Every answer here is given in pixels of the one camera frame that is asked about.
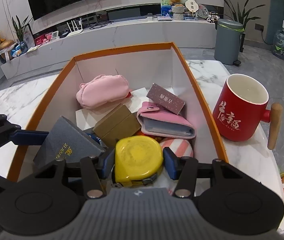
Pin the water jug bottle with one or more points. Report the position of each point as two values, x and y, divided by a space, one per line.
278 43

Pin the brown teddy bear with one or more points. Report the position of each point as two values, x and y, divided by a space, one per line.
175 2

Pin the brown cardboard box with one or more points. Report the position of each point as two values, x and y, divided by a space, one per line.
118 124

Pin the grey pedal trash bin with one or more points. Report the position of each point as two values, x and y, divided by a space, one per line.
228 40

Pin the purple card deck box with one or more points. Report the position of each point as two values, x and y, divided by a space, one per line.
166 99

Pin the white wifi router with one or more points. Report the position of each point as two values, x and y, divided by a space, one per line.
75 27

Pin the pink mini backpack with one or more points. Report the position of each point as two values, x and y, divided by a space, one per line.
101 90

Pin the red ceramic mug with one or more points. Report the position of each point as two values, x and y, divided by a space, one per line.
241 106

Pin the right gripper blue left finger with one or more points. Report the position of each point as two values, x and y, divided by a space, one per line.
105 163

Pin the marble tv console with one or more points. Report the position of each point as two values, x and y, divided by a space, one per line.
55 55

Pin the pink card holder wallet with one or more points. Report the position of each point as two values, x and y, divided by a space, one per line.
156 120

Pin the plant in blue vase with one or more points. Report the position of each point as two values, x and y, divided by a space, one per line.
19 28

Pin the white striped-hat plush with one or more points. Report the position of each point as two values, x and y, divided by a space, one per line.
181 148

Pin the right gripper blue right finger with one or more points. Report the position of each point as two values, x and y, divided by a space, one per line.
172 164

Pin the dark grey gift box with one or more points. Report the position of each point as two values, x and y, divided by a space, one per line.
66 141

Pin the red crochet flower toy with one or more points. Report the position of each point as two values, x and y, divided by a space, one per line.
157 138

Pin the potted plant by bin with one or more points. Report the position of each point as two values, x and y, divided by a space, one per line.
242 16

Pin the yellow tape measure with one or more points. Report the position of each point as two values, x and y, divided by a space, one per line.
138 161

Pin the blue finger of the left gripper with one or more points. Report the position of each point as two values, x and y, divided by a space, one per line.
28 138

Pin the round paper fan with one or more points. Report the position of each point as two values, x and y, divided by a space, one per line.
191 7

